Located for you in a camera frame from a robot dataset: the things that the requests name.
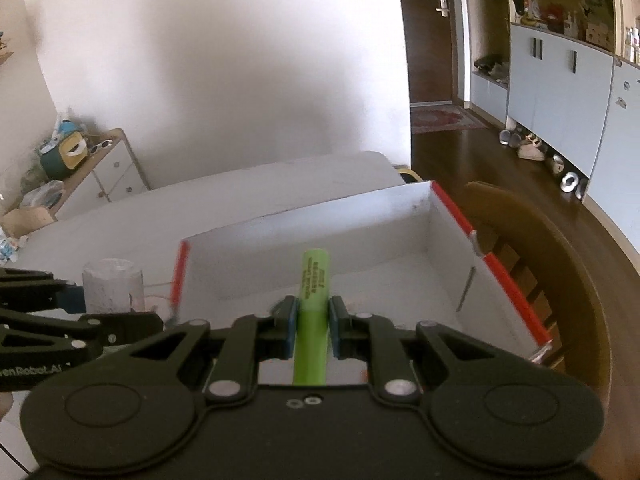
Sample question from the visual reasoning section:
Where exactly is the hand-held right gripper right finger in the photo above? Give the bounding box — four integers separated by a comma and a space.
327, 296, 501, 404

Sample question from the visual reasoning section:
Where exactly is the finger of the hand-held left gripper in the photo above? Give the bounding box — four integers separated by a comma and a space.
0, 310, 163, 358
0, 267, 86, 313

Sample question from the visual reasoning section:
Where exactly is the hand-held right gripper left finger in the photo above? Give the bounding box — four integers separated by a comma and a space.
130, 296, 299, 402

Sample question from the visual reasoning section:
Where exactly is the translucent white cup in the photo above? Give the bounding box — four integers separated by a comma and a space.
82, 258, 146, 314

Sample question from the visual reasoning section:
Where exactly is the green highlighter pen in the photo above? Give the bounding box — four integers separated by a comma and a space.
292, 248, 331, 386

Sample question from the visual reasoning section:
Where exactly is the red cardboard box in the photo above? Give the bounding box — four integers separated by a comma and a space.
167, 180, 557, 387

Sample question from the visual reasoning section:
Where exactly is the blue white tissue packet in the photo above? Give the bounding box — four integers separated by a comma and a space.
0, 232, 27, 267

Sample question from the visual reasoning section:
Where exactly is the brown cardboard box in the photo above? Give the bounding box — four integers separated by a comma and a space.
2, 206, 56, 239

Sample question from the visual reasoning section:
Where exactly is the clear plastic bag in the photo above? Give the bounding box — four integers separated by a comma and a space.
20, 180, 66, 209

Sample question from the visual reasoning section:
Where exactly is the teal yellow tissue box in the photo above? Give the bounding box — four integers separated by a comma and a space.
40, 130, 89, 181

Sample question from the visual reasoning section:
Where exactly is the wooden side cabinet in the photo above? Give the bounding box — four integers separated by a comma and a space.
50, 128, 151, 221

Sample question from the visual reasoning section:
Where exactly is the patterned door mat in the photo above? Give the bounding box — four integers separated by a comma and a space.
410, 106, 492, 135

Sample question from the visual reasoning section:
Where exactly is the wooden chair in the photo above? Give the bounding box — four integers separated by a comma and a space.
462, 180, 614, 407

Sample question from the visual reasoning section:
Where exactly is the beige shoe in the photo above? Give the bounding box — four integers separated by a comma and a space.
517, 140, 546, 162

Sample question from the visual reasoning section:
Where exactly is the silver shoe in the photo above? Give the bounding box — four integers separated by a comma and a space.
560, 172, 589, 197

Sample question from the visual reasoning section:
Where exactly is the brown entrance door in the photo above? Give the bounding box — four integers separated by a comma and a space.
397, 0, 469, 106

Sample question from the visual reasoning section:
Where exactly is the dark shoes pair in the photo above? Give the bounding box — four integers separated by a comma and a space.
474, 55, 511, 81

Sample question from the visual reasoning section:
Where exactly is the cluster of shelf ornaments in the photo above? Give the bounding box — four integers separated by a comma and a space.
511, 0, 616, 47

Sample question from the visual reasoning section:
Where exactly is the group of small bottles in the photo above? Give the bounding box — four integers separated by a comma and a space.
625, 15, 640, 64

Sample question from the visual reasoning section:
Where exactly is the grey wall cabinet unit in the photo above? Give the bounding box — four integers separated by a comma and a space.
467, 0, 640, 255

